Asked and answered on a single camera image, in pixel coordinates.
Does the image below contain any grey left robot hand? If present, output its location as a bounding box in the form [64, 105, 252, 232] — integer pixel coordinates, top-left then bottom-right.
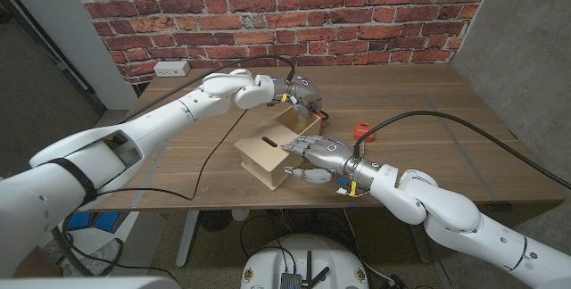
[274, 76, 323, 119]

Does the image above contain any wooden drawer with red front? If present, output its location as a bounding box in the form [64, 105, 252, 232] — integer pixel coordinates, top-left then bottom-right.
[275, 105, 327, 138]

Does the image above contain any white robot torso edge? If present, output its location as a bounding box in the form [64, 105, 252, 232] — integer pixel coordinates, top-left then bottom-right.
[0, 275, 182, 289]

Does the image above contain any grey table leg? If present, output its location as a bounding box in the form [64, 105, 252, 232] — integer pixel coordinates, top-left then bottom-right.
[408, 226, 433, 266]

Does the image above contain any white table leg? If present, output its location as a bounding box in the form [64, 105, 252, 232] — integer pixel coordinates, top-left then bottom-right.
[175, 210, 201, 268]

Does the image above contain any tilted black antenna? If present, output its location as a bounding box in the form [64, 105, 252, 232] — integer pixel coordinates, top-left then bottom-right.
[310, 266, 331, 289]

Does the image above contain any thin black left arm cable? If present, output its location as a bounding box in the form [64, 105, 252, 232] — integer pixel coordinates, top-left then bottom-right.
[62, 108, 250, 289]

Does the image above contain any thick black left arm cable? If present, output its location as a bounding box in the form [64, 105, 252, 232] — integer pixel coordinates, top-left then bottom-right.
[51, 54, 296, 277]

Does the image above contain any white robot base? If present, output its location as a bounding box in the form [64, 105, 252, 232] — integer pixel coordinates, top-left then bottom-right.
[239, 233, 371, 289]

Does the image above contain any white power outlet strip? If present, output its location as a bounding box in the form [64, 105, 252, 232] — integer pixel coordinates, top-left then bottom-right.
[153, 60, 191, 78]

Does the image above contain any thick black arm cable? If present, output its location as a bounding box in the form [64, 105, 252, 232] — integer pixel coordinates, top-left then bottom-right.
[352, 109, 571, 191]
[51, 54, 296, 277]

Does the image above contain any small grey computer box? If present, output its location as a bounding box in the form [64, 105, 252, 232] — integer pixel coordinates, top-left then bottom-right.
[279, 272, 303, 289]

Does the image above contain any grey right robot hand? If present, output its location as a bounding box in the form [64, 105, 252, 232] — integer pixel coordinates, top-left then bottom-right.
[280, 135, 383, 190]

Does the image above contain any black cable on base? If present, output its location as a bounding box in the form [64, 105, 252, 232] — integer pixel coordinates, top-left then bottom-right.
[239, 214, 298, 277]

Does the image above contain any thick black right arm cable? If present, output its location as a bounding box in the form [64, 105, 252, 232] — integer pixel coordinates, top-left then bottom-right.
[352, 109, 571, 191]

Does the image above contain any person with grey sneakers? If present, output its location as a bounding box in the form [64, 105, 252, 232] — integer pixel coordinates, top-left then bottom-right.
[12, 235, 124, 277]

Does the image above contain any dark round floor object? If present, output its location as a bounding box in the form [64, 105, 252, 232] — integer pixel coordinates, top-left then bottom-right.
[198, 211, 233, 233]

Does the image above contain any white floor cable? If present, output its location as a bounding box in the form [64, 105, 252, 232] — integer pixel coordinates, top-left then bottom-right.
[342, 208, 396, 284]

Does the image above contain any red brick printed backdrop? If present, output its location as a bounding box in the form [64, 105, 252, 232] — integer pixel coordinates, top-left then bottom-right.
[63, 0, 501, 86]

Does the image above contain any red block with metal pin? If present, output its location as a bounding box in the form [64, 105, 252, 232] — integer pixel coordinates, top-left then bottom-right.
[352, 121, 376, 144]

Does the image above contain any blue foot pedal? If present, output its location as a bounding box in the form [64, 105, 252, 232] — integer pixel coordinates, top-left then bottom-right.
[66, 211, 93, 231]
[94, 211, 120, 232]

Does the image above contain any wooden box with slot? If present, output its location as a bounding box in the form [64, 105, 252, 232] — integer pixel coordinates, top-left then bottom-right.
[234, 119, 309, 191]

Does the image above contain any black floor plug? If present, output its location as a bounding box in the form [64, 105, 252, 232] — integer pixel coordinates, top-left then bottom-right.
[384, 273, 410, 289]

